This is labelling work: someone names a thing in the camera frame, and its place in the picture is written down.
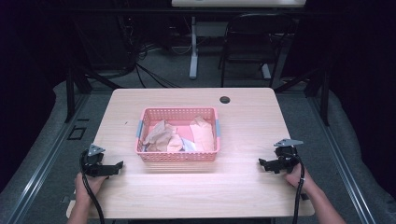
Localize small crumpled tan paper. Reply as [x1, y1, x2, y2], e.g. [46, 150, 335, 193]
[166, 133, 185, 153]

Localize beige and pink cloths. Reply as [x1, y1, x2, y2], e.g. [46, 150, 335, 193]
[142, 119, 177, 153]

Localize black floor socket frame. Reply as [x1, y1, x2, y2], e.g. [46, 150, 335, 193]
[66, 125, 88, 142]

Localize black metal stand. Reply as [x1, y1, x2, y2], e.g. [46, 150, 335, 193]
[64, 66, 123, 124]
[274, 65, 332, 127]

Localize bundle of black floor cables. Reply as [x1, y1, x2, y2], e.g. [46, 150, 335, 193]
[116, 14, 183, 90]

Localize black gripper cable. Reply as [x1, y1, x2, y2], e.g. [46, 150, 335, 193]
[290, 152, 306, 224]
[79, 150, 106, 224]

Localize black folding chair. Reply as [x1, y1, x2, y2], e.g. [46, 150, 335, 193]
[218, 12, 297, 89]

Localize person's right hand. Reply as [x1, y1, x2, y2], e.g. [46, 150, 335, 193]
[283, 162, 313, 191]

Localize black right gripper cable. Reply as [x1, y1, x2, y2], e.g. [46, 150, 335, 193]
[290, 152, 306, 224]

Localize white desk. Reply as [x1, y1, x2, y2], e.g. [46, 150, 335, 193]
[171, 0, 308, 80]

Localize aluminium floor rail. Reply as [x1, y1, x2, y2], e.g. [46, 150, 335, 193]
[5, 92, 92, 224]
[306, 92, 378, 224]

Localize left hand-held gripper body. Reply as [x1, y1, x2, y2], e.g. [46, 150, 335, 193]
[80, 143, 110, 178]

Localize crumpled pale blue paper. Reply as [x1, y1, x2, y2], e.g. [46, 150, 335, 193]
[181, 137, 197, 153]

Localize person's left hand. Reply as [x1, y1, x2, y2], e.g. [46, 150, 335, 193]
[74, 172, 109, 201]

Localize pink plastic basket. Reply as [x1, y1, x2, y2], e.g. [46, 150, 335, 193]
[134, 106, 221, 162]

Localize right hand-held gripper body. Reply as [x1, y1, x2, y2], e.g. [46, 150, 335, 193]
[273, 138, 302, 175]

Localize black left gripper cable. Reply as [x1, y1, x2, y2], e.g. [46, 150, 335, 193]
[79, 150, 106, 224]

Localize crumpled peach paper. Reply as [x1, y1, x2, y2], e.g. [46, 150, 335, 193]
[189, 115, 216, 153]

